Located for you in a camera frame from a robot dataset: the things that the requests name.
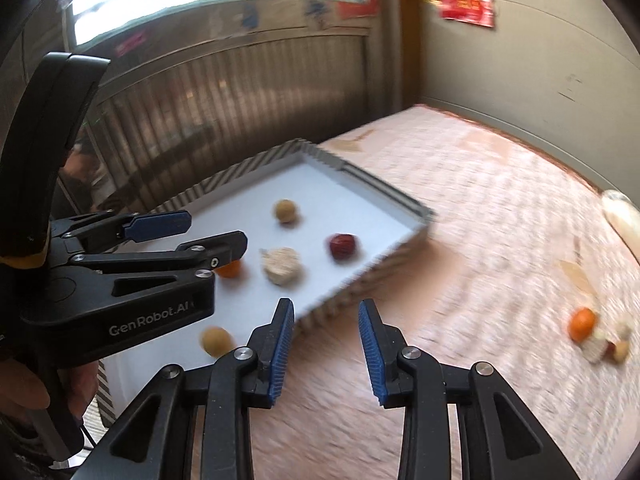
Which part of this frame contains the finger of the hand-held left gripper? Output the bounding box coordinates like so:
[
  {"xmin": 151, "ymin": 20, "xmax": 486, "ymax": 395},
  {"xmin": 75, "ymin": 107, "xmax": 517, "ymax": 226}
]
[
  {"xmin": 70, "ymin": 231, "xmax": 249, "ymax": 302},
  {"xmin": 50, "ymin": 210, "xmax": 193, "ymax": 253}
]

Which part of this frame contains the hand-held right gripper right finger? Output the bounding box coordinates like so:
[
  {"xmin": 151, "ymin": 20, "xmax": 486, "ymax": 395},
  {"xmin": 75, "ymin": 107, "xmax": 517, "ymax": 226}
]
[{"xmin": 357, "ymin": 298, "xmax": 583, "ymax": 480}]

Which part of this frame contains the striped cardboard box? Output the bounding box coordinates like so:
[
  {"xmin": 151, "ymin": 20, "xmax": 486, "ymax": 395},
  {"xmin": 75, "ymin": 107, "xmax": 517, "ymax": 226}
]
[{"xmin": 97, "ymin": 138, "xmax": 436, "ymax": 428}]

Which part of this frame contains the orange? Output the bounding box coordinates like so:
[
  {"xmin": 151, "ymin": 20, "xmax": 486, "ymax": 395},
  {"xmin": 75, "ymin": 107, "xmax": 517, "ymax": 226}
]
[
  {"xmin": 214, "ymin": 258, "xmax": 245, "ymax": 279},
  {"xmin": 567, "ymin": 308, "xmax": 599, "ymax": 343}
]

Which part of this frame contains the pink quilted bedspread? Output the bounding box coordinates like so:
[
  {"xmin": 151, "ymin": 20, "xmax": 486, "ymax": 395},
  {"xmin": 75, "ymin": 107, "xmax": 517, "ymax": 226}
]
[{"xmin": 250, "ymin": 105, "xmax": 640, "ymax": 480}]

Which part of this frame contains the wooden slatted panel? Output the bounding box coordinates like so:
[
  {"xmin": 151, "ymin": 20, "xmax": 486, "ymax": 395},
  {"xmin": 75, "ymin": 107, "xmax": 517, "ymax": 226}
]
[{"xmin": 65, "ymin": 30, "xmax": 401, "ymax": 211}]

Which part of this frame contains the white yam chunk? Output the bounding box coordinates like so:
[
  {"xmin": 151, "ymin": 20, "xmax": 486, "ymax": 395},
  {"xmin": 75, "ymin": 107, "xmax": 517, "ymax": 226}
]
[{"xmin": 260, "ymin": 246, "xmax": 302, "ymax": 286}]

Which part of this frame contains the person's left hand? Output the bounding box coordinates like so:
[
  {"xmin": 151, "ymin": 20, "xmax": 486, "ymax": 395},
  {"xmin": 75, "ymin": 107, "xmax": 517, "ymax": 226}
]
[{"xmin": 0, "ymin": 357, "xmax": 101, "ymax": 418}]

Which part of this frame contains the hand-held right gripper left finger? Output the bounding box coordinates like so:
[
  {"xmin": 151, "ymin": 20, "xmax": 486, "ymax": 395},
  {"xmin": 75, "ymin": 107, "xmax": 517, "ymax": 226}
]
[{"xmin": 82, "ymin": 297, "xmax": 296, "ymax": 480}]

